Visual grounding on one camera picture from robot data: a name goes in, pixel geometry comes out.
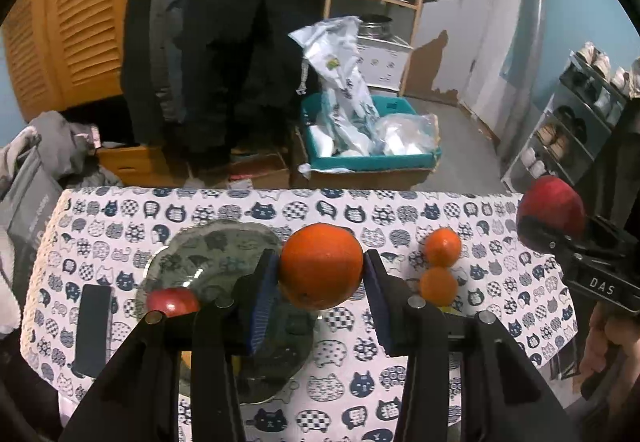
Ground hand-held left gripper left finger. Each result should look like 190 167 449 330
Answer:
60 249 281 442

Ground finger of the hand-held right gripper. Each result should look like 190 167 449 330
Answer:
517 214 591 255

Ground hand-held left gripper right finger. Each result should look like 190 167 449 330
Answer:
363 249 566 442

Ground red apple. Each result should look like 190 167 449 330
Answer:
516 175 586 243
146 287 201 319

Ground small tangerine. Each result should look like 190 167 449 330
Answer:
419 266 458 307

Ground large orange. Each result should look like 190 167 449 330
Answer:
278 223 364 309

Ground green glass bowl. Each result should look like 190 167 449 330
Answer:
135 220 321 405

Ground medium orange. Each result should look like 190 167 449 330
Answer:
425 228 462 267

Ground person's right hand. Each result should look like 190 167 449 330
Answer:
579 304 640 398

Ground cat print tablecloth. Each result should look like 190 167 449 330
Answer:
20 187 578 442

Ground brown cardboard box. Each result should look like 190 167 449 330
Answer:
292 127 441 193

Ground cardboard box with red print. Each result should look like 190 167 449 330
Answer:
190 152 291 190

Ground teal plastic bin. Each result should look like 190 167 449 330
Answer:
300 93 442 173

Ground metal shoe rack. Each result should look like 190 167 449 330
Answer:
500 49 631 195

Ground clear plastic bag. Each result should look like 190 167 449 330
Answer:
372 113 441 157

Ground black smartphone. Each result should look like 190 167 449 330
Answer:
74 284 113 379

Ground row of shoes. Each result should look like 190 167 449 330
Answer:
520 42 631 177

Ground wooden drawer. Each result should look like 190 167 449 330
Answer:
97 146 176 187

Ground silver pipe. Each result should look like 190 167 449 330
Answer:
500 0 546 163

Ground printed plastic bag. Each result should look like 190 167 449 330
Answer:
288 16 381 157

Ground white door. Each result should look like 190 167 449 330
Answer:
400 0 516 107

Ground white lattice basket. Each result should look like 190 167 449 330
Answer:
357 36 415 95

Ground grey tote bag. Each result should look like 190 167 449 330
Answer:
0 147 63 313

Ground black hooded coat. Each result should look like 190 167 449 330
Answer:
175 0 326 167

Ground steel pot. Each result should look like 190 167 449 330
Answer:
357 14 394 38

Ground grey clothing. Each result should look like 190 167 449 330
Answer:
22 110 123 187

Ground grey jacket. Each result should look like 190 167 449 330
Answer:
147 0 186 123

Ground wooden louvered wardrobe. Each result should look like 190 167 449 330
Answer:
0 0 151 123

